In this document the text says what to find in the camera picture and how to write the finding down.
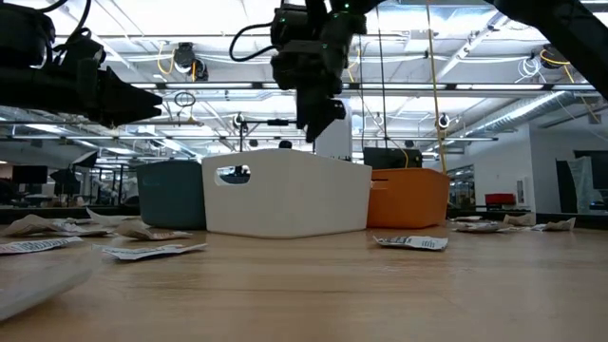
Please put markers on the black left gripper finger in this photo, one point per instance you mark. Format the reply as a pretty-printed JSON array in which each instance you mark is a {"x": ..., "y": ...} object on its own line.
[
  {"x": 133, "y": 117},
  {"x": 128, "y": 92}
]

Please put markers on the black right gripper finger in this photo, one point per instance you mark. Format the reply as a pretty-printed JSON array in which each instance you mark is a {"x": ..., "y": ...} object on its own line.
[
  {"x": 313, "y": 114},
  {"x": 339, "y": 109}
]

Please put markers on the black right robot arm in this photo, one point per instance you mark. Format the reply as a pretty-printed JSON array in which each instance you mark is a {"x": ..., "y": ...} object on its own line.
[{"x": 570, "y": 33}]

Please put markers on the person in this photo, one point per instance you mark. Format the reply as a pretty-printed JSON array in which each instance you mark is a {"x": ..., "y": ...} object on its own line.
[{"x": 285, "y": 144}]

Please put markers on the black softbox lamp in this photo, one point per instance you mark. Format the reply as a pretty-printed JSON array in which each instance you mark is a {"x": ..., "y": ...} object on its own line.
[{"x": 85, "y": 159}]

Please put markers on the teal plastic bin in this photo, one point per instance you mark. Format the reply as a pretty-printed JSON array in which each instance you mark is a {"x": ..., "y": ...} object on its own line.
[{"x": 171, "y": 195}]

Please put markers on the dark computer monitor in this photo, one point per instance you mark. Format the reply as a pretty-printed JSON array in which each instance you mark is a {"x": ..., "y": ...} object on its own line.
[{"x": 29, "y": 175}]

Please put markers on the white plastic bin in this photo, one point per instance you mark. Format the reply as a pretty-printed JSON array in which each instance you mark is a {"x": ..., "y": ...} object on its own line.
[{"x": 285, "y": 199}]

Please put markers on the orange plastic bin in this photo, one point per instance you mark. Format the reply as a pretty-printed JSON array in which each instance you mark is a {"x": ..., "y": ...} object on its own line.
[{"x": 408, "y": 199}]

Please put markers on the red box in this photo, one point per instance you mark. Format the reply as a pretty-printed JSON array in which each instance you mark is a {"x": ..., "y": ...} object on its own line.
[{"x": 499, "y": 198}]

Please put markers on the black partition panel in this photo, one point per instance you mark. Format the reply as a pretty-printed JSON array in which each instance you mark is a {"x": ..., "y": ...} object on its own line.
[{"x": 582, "y": 183}]

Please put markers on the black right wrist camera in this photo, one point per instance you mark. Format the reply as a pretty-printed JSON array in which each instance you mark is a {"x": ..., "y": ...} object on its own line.
[{"x": 290, "y": 26}]

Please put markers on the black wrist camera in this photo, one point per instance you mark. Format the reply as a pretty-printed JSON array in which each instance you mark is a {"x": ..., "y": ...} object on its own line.
[
  {"x": 290, "y": 26},
  {"x": 81, "y": 52}
]

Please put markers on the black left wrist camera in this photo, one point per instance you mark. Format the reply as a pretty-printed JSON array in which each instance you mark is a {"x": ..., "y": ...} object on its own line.
[{"x": 81, "y": 52}]

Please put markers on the silver ventilation duct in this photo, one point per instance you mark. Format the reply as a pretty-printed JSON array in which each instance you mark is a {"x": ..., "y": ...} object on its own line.
[{"x": 522, "y": 111}]

